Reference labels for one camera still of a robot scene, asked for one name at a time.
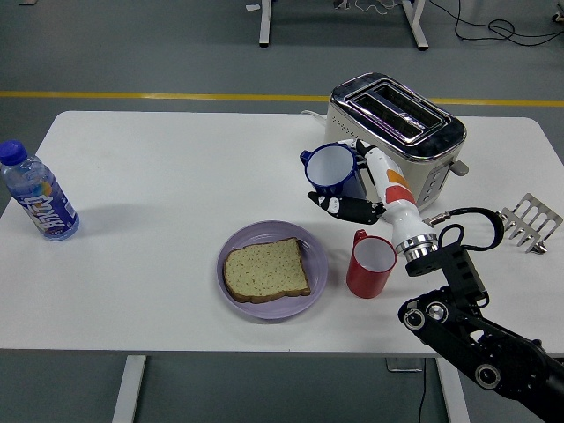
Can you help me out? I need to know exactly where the grey box under table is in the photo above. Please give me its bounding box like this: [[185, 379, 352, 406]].
[[386, 357, 424, 374]]

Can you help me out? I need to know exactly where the black cable under table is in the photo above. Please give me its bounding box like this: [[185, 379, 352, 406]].
[[417, 357, 429, 423]]

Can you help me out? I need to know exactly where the white table leg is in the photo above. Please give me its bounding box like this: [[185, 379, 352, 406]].
[[435, 357, 471, 423], [111, 354, 147, 423]]

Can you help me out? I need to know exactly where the metal toast rack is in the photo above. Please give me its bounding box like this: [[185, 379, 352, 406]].
[[496, 192, 563, 256]]

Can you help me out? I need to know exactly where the blue-capped drink bottle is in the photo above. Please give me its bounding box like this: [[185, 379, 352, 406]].
[[0, 139, 81, 242]]

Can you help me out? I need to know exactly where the black floor cable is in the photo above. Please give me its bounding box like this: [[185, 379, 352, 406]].
[[429, 0, 564, 47]]

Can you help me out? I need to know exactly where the cream and chrome toaster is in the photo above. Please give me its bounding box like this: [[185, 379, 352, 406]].
[[323, 72, 470, 213]]

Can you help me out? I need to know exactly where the white background desk leg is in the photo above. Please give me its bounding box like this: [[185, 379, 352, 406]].
[[258, 0, 273, 48], [401, 0, 429, 51]]

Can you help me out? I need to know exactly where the lilac plate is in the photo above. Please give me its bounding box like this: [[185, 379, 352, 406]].
[[216, 220, 330, 321]]

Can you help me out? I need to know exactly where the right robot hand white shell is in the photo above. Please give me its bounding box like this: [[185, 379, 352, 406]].
[[307, 138, 436, 253]]

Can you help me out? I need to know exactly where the slice of bread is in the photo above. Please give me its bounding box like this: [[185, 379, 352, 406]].
[[222, 237, 312, 304]]

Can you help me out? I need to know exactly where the red enamel mug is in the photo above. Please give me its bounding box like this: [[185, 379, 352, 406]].
[[345, 228, 398, 300]]

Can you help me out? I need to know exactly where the blue enamel mug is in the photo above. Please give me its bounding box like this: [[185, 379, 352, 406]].
[[300, 143, 367, 200]]

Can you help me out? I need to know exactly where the white floor cable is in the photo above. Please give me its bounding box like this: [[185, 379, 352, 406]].
[[352, 0, 400, 14]]

